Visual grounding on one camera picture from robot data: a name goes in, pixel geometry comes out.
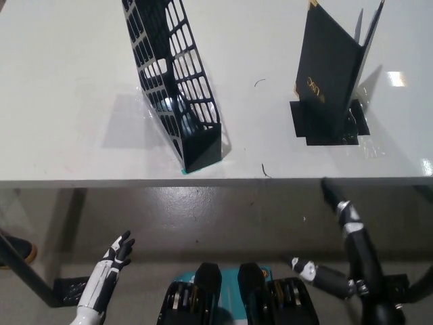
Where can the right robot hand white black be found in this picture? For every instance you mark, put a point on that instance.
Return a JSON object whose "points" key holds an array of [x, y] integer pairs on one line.
{"points": [[363, 257]]}

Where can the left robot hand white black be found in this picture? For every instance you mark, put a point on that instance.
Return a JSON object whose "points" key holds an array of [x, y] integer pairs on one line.
{"points": [[101, 277]]}

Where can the black notebook with gold print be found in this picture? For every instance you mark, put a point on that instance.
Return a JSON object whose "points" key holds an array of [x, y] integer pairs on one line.
{"points": [[324, 61]]}

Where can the black mesh magazine shelf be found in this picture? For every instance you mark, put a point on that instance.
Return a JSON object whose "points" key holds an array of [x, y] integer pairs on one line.
{"points": [[203, 145]]}

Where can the black table foot plate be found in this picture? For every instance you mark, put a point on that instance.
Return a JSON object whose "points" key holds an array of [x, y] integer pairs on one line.
{"points": [[69, 287], [399, 281]]}

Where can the black shoe with tan sole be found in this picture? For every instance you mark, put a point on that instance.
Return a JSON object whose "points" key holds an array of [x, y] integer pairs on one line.
{"points": [[20, 248]]}

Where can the thin black strand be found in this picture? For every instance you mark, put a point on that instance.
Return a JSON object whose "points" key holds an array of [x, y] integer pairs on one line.
{"points": [[260, 81], [265, 170]]}

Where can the teal tape strip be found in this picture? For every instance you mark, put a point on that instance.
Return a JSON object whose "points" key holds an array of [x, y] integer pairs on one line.
{"points": [[185, 172]]}

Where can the black tape patch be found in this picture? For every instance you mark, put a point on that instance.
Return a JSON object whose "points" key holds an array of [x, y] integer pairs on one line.
{"points": [[301, 122]]}

